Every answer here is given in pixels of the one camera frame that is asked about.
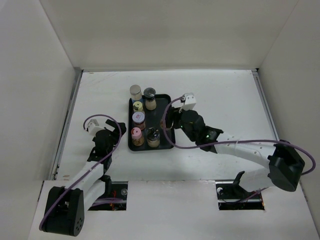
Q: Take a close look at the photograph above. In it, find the pink cap spice bottle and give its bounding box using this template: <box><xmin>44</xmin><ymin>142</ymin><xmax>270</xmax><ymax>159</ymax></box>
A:
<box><xmin>131</xmin><ymin>127</ymin><xmax>145</xmax><ymax>147</ymax></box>

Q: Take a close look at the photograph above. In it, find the yellow cap sauce bottle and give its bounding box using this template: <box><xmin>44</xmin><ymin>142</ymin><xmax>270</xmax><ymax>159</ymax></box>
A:
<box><xmin>132</xmin><ymin>101</ymin><xmax>144</xmax><ymax>113</ymax></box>

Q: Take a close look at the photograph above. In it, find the black knob cap bottle front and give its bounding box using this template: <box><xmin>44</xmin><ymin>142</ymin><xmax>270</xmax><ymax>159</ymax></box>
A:
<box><xmin>146</xmin><ymin>127</ymin><xmax>160</xmax><ymax>148</ymax></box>

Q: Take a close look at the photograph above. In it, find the black knob cap bottle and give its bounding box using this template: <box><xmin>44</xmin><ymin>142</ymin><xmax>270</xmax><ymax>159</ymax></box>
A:
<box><xmin>160</xmin><ymin>119</ymin><xmax>166</xmax><ymax>129</ymax></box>
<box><xmin>146</xmin><ymin>127</ymin><xmax>160</xmax><ymax>148</ymax></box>

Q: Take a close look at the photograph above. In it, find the clear dome cap spice bottle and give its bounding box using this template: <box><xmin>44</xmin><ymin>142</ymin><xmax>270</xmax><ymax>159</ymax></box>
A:
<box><xmin>143</xmin><ymin>87</ymin><xmax>157</xmax><ymax>111</ymax></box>

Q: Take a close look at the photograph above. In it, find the blue label silver cap bottle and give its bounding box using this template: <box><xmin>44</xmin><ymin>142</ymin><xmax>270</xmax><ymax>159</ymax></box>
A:
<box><xmin>129</xmin><ymin>84</ymin><xmax>143</xmax><ymax>103</ymax></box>

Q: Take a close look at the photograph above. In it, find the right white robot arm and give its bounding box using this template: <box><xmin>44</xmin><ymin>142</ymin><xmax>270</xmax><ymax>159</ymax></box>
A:
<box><xmin>163</xmin><ymin>106</ymin><xmax>305</xmax><ymax>198</ymax></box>

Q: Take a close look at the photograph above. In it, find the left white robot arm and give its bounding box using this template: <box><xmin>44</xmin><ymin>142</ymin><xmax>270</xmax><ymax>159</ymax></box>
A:
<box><xmin>39</xmin><ymin>117</ymin><xmax>127</xmax><ymax>237</ymax></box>

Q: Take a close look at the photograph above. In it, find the black rectangular plastic tray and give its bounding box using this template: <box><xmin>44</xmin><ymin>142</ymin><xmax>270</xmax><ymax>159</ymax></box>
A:
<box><xmin>127</xmin><ymin>94</ymin><xmax>173</xmax><ymax>152</ymax></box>

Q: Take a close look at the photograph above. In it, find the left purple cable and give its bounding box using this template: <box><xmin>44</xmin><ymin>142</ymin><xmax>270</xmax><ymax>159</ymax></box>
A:
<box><xmin>39</xmin><ymin>114</ymin><xmax>123</xmax><ymax>231</ymax></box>

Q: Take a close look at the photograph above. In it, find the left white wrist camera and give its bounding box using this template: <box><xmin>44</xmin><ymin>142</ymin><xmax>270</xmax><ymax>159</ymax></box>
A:
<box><xmin>86</xmin><ymin>119</ymin><xmax>102</xmax><ymax>136</ymax></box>

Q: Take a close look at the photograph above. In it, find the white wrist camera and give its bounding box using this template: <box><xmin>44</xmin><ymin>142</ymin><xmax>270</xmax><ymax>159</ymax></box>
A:
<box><xmin>179</xmin><ymin>93</ymin><xmax>197</xmax><ymax>113</ymax></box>
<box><xmin>86</xmin><ymin>119</ymin><xmax>102</xmax><ymax>136</ymax></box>

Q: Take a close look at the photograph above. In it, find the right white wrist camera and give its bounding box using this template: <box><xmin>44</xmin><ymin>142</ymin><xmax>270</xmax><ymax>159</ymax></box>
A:
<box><xmin>179</xmin><ymin>93</ymin><xmax>197</xmax><ymax>113</ymax></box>

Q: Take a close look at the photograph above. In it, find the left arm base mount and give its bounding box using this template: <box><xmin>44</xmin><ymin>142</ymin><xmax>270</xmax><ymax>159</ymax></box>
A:
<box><xmin>89</xmin><ymin>181</ymin><xmax>129</xmax><ymax>211</ymax></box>

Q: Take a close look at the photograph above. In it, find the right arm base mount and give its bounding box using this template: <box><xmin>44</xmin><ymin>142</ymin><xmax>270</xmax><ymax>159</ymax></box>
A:
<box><xmin>215</xmin><ymin>171</ymin><xmax>265</xmax><ymax>211</ymax></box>

